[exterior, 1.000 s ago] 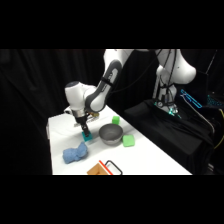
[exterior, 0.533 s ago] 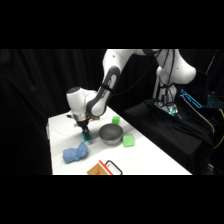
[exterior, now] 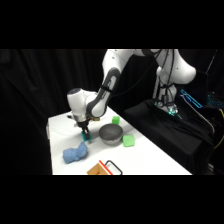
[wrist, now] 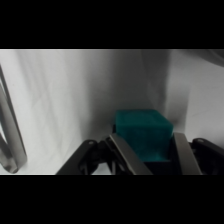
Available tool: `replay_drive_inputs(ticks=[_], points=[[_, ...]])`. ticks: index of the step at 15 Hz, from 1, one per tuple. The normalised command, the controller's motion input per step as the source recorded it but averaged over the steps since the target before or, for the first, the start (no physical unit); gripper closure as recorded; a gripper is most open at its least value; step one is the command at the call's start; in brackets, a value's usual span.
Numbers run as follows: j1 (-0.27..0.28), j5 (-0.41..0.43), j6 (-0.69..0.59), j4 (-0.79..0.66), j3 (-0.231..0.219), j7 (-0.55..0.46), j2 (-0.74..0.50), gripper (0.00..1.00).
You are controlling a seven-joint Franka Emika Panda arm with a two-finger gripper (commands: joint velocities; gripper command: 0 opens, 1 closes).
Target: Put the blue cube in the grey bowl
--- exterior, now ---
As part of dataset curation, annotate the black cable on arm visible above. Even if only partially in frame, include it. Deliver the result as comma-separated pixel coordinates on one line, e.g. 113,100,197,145
111,49,176,104

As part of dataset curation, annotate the blue crumpled cloth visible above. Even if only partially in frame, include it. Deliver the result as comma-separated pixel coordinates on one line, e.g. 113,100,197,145
62,141,90,165

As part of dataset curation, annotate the grey bowl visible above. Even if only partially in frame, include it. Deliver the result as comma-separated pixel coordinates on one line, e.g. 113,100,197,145
98,123,123,146

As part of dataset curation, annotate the blue glowing strip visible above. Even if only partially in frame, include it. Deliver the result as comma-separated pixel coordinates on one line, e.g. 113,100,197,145
180,88,204,110

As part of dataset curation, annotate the blue cube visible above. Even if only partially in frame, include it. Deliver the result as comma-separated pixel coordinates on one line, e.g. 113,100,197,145
81,131,93,143

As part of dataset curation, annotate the black curtain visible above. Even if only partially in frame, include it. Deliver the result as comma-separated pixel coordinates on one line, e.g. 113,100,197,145
0,49,224,176

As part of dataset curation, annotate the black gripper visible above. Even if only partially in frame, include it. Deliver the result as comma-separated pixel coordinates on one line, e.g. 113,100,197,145
72,113,92,137

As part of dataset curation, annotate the small green light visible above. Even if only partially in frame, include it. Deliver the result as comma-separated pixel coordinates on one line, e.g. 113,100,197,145
167,105,178,117

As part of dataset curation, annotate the black wire frame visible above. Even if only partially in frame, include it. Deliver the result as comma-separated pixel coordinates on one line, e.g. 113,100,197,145
104,159,124,176

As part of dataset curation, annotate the yellow cable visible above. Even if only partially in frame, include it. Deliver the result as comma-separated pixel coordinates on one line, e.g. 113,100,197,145
213,108,224,151

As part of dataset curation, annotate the large green block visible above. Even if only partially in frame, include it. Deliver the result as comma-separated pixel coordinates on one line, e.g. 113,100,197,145
121,134,136,148

